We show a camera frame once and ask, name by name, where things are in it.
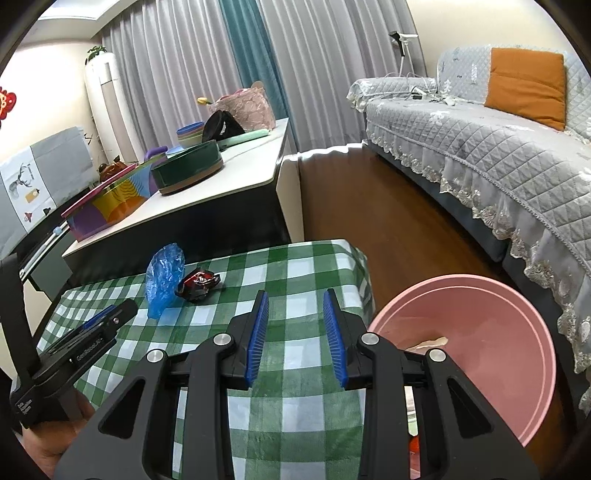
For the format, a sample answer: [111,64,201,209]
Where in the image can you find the blue plastic bag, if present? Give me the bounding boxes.
[145,243,185,320]

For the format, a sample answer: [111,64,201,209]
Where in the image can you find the black red snack wrapper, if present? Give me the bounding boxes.
[174,267,221,304]

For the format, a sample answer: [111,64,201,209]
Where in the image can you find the torn cream tissue box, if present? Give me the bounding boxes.
[406,336,449,355]

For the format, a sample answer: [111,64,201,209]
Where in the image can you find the red plastic bag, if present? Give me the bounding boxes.
[409,436,420,455]

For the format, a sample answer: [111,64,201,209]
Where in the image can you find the pink plastic trash basin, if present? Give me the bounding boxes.
[369,274,556,445]

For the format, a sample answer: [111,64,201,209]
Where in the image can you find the person's left hand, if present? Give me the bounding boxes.
[21,391,95,479]

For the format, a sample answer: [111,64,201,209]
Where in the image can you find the green checked tablecloth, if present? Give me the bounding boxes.
[37,240,375,479]

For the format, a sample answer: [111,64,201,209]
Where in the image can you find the tv cabinet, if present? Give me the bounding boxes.
[1,220,74,334]

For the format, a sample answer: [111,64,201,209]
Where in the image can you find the colourful storage box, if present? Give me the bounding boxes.
[62,153,166,242]

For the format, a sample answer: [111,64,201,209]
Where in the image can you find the white coffee table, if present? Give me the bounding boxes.
[62,118,304,284]

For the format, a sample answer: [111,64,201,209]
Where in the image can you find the brown teapot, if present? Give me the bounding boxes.
[98,156,127,182]

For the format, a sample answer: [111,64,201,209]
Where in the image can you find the covered television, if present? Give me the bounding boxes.
[1,127,98,257]

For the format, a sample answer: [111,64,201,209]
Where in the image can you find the dark green round tin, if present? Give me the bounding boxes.
[151,140,223,195]

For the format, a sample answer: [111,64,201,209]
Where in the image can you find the stacked coloured bowls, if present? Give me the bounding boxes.
[176,121,204,149]

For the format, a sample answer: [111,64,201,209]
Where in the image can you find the black bowl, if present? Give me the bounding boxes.
[202,110,245,142]

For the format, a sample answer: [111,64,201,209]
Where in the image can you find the pink patterned basket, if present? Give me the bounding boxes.
[208,80,276,132]

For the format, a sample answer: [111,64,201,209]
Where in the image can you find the white air conditioner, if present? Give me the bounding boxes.
[84,52,144,164]

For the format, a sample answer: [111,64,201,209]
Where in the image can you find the grey quilted sofa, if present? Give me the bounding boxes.
[348,45,590,411]

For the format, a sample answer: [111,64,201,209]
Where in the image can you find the red chinese knot decoration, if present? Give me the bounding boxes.
[0,89,17,123]

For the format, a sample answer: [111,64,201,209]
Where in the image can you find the grey curtains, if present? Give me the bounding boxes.
[100,1,427,151]

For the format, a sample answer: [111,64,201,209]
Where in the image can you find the teal curtain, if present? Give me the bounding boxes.
[219,0,290,118]

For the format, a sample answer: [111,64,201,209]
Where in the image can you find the white floor lamp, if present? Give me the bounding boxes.
[389,31,419,77]

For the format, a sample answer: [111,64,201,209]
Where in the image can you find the orange cushion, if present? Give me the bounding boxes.
[485,48,566,131]

